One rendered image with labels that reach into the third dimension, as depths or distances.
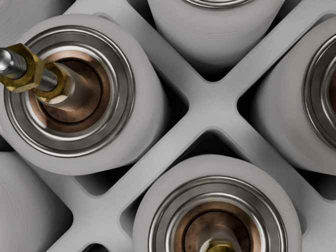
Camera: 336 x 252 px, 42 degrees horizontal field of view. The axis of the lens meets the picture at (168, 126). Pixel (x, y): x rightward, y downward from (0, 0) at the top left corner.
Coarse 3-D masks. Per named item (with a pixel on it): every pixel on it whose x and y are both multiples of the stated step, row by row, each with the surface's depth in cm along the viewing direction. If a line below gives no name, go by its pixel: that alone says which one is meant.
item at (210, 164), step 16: (192, 160) 25; (208, 160) 25; (224, 160) 25; (240, 160) 25; (160, 176) 25; (176, 176) 25; (192, 176) 24; (240, 176) 24; (256, 176) 24; (160, 192) 24; (272, 192) 24; (144, 208) 25; (288, 208) 24; (144, 224) 24; (288, 224) 24; (144, 240) 24; (288, 240) 24
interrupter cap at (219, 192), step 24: (192, 192) 24; (216, 192) 24; (240, 192) 24; (168, 216) 24; (192, 216) 24; (216, 216) 24; (240, 216) 24; (264, 216) 24; (168, 240) 24; (192, 240) 24; (240, 240) 24; (264, 240) 24
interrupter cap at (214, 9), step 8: (184, 0) 25; (192, 0) 24; (200, 0) 24; (208, 0) 24; (216, 0) 24; (224, 0) 24; (232, 0) 24; (240, 0) 24; (248, 0) 24; (200, 8) 25; (208, 8) 24; (216, 8) 24; (224, 8) 24; (232, 8) 24
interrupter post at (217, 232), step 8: (216, 224) 24; (200, 232) 24; (208, 232) 22; (216, 232) 22; (224, 232) 22; (232, 232) 23; (200, 240) 22; (208, 240) 21; (216, 240) 21; (224, 240) 21; (232, 240) 21; (200, 248) 21; (240, 248) 21
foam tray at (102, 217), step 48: (96, 0) 32; (144, 0) 38; (288, 0) 36; (144, 48) 32; (288, 48) 32; (192, 96) 32; (240, 96) 35; (0, 144) 39; (192, 144) 39; (240, 144) 31; (96, 192) 33; (144, 192) 42; (288, 192) 31; (96, 240) 32
